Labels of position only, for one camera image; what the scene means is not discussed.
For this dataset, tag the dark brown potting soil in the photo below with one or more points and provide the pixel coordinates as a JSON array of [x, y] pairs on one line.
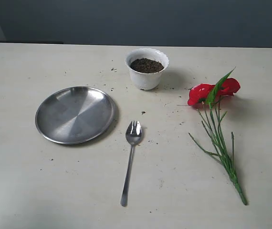
[[145, 65]]

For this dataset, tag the stainless steel spork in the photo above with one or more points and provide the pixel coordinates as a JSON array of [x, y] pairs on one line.
[[133, 137]]

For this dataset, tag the white scalloped flower pot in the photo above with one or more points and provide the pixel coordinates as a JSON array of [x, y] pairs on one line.
[[146, 81]]

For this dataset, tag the red artificial flower with stems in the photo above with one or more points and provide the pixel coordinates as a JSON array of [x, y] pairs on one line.
[[209, 96]]

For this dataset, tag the round stainless steel plate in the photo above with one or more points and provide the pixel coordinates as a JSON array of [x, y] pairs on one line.
[[75, 115]]

